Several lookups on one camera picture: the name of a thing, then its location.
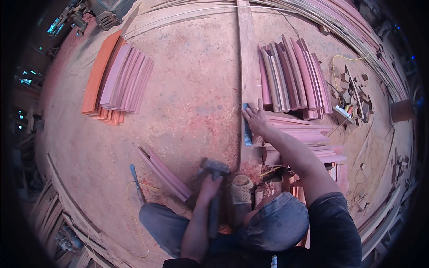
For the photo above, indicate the scattered small wood offcuts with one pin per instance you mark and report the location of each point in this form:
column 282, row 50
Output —
column 400, row 167

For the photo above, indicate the stack of long dark planks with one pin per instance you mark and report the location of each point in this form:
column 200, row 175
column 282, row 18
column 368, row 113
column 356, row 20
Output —
column 63, row 207

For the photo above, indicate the long wooden plank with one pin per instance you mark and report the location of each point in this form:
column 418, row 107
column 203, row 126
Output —
column 249, row 60

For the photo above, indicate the person's right fingers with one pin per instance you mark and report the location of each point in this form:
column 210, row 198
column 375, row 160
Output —
column 249, row 113

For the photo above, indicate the bundle of pink wood strips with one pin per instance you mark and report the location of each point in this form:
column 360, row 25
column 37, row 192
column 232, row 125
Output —
column 166, row 174

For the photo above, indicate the pile of pink moulded boards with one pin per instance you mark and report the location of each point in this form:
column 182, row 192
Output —
column 308, row 134

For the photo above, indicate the heap of wood offcuts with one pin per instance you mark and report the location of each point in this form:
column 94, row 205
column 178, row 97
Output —
column 358, row 97

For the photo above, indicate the grey hammer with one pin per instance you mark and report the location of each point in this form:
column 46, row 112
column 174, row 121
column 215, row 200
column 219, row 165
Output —
column 214, row 166

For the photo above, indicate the person's legs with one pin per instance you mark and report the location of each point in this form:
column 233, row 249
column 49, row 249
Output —
column 278, row 221

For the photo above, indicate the stack of curved pink boards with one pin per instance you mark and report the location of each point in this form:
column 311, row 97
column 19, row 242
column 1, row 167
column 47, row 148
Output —
column 295, row 77

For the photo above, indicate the brown wooden block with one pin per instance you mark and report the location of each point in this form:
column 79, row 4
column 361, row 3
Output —
column 401, row 111

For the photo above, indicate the stack of long pale planks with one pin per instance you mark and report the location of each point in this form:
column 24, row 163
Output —
column 382, row 221

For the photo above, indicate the stack of orange pink boards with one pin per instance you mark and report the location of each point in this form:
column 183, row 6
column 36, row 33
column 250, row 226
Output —
column 114, row 80

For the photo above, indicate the grey workshop machine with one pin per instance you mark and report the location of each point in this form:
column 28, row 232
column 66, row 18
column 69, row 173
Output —
column 104, row 16

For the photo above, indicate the bundle of long thin strips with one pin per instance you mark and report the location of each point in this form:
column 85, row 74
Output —
column 352, row 30

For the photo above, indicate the small grey motor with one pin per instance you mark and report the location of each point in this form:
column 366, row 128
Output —
column 67, row 238

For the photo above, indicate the blue chisel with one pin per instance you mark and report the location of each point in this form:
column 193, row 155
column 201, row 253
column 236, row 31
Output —
column 248, row 137

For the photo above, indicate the person's right hand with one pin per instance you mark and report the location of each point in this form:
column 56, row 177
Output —
column 258, row 120

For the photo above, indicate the white power strip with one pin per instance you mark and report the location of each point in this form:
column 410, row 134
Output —
column 342, row 114

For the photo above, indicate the person's body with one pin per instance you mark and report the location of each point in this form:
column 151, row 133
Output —
column 335, row 234

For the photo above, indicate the person's left fingers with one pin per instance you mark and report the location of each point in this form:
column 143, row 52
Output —
column 214, row 181

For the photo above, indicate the person's left hand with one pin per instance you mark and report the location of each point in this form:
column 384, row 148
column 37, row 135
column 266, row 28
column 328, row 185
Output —
column 208, row 191

